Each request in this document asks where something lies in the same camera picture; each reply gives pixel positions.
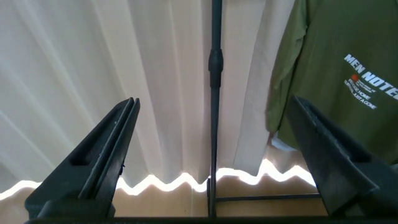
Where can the beige curtain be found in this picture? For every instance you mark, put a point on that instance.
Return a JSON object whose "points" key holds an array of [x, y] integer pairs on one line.
{"points": [[93, 77]]}

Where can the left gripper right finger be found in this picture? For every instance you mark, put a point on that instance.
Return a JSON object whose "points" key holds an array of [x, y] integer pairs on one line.
{"points": [[348, 180]]}

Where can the green garment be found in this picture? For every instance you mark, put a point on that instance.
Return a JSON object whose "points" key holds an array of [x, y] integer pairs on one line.
{"points": [[326, 46]]}

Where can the black clothes rack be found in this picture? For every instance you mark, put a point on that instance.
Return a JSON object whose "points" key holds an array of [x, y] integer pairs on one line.
{"points": [[215, 62]]}

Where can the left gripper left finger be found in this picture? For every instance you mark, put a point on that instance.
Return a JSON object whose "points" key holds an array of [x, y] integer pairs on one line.
{"points": [[62, 193]]}

